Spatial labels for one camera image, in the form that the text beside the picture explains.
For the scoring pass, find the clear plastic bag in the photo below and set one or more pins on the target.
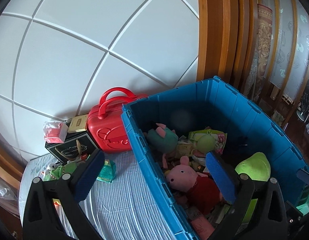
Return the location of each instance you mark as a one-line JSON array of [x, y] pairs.
[[5, 192]]

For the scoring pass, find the teal green wipes pack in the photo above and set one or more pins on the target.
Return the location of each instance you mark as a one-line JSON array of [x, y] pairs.
[[108, 172]]

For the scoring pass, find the small gold box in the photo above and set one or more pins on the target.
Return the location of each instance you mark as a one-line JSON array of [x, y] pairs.
[[78, 123]]

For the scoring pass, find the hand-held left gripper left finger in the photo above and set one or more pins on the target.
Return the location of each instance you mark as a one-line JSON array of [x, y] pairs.
[[90, 175]]

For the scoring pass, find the frosted glass sliding door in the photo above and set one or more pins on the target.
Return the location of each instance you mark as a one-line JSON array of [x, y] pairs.
[[287, 30]]

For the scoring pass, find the red toy suitcase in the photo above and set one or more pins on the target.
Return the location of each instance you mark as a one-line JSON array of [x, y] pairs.
[[109, 132]]

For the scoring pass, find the green dinosaur plush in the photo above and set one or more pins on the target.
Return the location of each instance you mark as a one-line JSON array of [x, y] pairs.
[[62, 171]]

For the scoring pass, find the pig plush teal dress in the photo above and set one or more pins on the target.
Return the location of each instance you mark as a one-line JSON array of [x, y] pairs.
[[162, 141]]

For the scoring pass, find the light green printed packet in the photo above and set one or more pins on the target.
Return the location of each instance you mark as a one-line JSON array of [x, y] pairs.
[[199, 135]]

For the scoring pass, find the striped blue white bed sheet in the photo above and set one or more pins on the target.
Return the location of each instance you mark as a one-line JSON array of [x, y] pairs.
[[124, 205]]

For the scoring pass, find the small pale yellow box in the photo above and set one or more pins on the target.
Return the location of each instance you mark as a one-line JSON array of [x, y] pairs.
[[185, 148]]

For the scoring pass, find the pig plush red dress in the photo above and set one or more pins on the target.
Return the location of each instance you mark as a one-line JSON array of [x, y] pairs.
[[184, 175]]

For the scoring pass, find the small white plush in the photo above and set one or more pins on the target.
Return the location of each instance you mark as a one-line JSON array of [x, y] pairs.
[[50, 167]]

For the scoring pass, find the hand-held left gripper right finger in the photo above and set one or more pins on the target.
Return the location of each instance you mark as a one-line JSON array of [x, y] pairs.
[[219, 180]]

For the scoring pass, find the pink flat box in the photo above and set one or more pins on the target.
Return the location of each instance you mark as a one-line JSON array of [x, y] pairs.
[[202, 227]]

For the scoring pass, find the green plastic packet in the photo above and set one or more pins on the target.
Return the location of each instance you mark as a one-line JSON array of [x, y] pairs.
[[305, 197]]

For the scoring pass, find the black gift bag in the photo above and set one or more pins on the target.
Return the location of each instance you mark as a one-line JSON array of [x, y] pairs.
[[69, 145]]

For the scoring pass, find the white padded headboard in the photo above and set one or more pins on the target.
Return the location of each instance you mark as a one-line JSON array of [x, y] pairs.
[[69, 42]]

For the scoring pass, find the blue plastic storage container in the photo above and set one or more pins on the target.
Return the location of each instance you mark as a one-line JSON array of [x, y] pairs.
[[219, 100]]

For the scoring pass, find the green frog plush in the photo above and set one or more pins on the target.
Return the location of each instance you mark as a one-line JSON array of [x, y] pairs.
[[254, 166]]

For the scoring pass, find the rolled patterned carpet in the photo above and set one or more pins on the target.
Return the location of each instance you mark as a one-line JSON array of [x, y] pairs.
[[263, 42]]

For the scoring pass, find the wooden headboard frame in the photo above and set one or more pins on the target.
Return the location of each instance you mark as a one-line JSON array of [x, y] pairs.
[[212, 30]]

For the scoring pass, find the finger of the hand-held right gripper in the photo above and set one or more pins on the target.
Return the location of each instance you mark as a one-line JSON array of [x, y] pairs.
[[304, 175]]

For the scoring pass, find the red white flat box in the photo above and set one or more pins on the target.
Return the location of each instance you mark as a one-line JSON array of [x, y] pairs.
[[82, 158]]

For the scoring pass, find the pink tissue pack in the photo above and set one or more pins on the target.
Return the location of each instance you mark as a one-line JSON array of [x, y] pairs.
[[54, 135]]

